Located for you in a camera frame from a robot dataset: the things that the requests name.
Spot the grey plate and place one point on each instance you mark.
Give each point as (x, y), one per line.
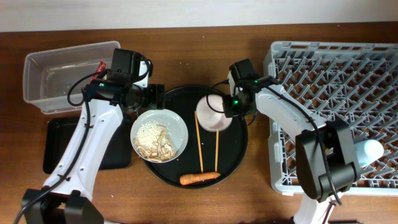
(178, 132)

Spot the food scraps on plate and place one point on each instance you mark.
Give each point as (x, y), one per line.
(152, 142)

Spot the clear plastic bin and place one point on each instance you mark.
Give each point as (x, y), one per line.
(48, 75)

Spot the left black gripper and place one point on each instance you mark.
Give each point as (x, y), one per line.
(157, 99)

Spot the black rectangular tray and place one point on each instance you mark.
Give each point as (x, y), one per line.
(59, 133)

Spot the wooden chopstick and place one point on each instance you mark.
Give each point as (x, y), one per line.
(216, 150)
(198, 142)

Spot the blue plastic cup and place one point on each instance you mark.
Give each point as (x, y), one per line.
(368, 151)

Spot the round black tray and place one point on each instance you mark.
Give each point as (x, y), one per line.
(233, 142)

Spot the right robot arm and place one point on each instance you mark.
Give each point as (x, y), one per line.
(326, 160)

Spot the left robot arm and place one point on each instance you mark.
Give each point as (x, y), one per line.
(66, 196)

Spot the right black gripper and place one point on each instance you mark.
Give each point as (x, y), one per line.
(230, 109)

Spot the orange carrot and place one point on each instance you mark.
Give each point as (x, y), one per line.
(188, 179)

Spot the pink bowl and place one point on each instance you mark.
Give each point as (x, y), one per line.
(208, 119)

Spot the red snack wrapper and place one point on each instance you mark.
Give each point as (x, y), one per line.
(101, 68)

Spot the grey dishwasher rack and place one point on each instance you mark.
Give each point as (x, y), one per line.
(350, 81)

